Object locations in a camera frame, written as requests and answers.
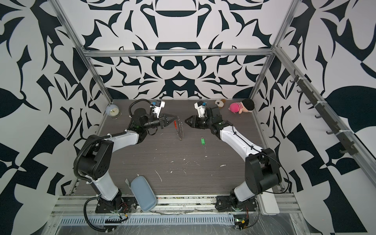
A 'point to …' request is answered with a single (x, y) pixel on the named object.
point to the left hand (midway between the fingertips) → (178, 114)
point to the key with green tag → (202, 141)
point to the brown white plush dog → (220, 103)
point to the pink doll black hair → (245, 105)
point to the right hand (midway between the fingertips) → (187, 120)
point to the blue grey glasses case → (142, 193)
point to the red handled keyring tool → (178, 126)
